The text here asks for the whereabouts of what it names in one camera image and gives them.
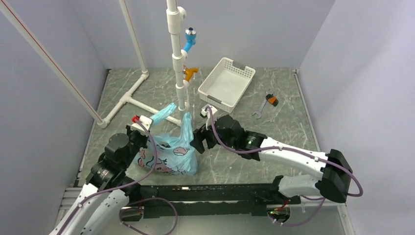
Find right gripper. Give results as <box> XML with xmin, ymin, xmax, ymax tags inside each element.
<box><xmin>189</xmin><ymin>116</ymin><xmax>237</xmax><ymax>154</ymax></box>

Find light blue plastic bag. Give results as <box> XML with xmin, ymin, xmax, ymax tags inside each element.
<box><xmin>133</xmin><ymin>112</ymin><xmax>198</xmax><ymax>175</ymax></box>

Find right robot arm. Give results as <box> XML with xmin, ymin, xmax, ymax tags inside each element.
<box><xmin>190</xmin><ymin>115</ymin><xmax>353</xmax><ymax>203</ymax></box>

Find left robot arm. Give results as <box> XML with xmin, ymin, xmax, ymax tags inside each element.
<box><xmin>51</xmin><ymin>123</ymin><xmax>150</xmax><ymax>235</ymax></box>

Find white plastic basket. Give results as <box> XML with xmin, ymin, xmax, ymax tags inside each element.
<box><xmin>198</xmin><ymin>57</ymin><xmax>256</xmax><ymax>114</ymax></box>

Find orange pipe fitting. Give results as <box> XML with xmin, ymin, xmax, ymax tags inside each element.
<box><xmin>183</xmin><ymin>66</ymin><xmax>199</xmax><ymax>82</ymax></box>

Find orange black small tool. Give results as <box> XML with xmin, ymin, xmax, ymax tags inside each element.
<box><xmin>265</xmin><ymin>94</ymin><xmax>279</xmax><ymax>107</ymax></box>

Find silver wrench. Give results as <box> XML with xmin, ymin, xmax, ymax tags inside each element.
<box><xmin>252</xmin><ymin>89</ymin><xmax>274</xmax><ymax>119</ymax></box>

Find blue pipe fitting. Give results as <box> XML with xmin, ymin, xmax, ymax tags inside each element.
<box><xmin>183</xmin><ymin>27</ymin><xmax>197</xmax><ymax>53</ymax></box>

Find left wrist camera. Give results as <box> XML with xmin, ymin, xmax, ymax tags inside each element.
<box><xmin>131</xmin><ymin>115</ymin><xmax>153</xmax><ymax>135</ymax></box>

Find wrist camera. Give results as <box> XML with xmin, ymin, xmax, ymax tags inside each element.
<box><xmin>131</xmin><ymin>115</ymin><xmax>153</xmax><ymax>135</ymax></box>
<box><xmin>200</xmin><ymin>104</ymin><xmax>218</xmax><ymax>122</ymax></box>

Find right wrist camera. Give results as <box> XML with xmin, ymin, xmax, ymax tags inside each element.
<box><xmin>200</xmin><ymin>104</ymin><xmax>218</xmax><ymax>122</ymax></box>

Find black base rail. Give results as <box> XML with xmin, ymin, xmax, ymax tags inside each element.
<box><xmin>129</xmin><ymin>183</ymin><xmax>300</xmax><ymax>218</ymax></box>

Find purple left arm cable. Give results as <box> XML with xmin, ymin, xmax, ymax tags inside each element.
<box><xmin>56</xmin><ymin>120</ymin><xmax>159</xmax><ymax>235</ymax></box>

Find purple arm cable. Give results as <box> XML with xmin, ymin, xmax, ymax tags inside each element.
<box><xmin>206</xmin><ymin>106</ymin><xmax>364</xmax><ymax>198</ymax></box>
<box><xmin>56</xmin><ymin>120</ymin><xmax>159</xmax><ymax>235</ymax></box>

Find white PVC pipe frame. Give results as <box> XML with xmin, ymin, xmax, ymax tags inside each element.
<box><xmin>0</xmin><ymin>0</ymin><xmax>170</xmax><ymax>134</ymax></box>

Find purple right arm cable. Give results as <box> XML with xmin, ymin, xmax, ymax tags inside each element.
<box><xmin>206</xmin><ymin>106</ymin><xmax>364</xmax><ymax>198</ymax></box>

